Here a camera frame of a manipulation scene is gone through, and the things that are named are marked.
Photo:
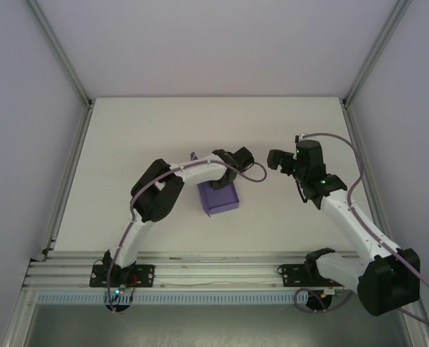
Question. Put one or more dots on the purple paper box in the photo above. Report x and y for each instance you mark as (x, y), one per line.
(219, 202)

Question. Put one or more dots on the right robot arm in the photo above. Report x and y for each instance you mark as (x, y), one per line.
(351, 224)

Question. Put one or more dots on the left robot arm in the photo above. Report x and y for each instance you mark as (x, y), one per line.
(156, 191)

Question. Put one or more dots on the aluminium base beam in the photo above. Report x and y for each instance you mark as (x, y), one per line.
(217, 269)

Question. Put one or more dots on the grey metal sheet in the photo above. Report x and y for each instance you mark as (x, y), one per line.
(217, 325)

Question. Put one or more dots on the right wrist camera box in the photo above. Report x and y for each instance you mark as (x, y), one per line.
(300, 138)

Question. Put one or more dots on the aluminium table side rail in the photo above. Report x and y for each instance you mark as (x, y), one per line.
(67, 180)
(352, 119)

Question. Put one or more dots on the aluminium frame post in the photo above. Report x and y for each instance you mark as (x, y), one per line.
(374, 54)
(65, 58)

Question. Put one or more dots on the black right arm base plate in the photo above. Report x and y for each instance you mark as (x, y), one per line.
(290, 276)

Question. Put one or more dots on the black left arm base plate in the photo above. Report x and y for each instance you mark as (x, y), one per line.
(145, 274)

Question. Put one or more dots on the aluminium frame leg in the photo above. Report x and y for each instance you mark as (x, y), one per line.
(422, 338)
(20, 314)

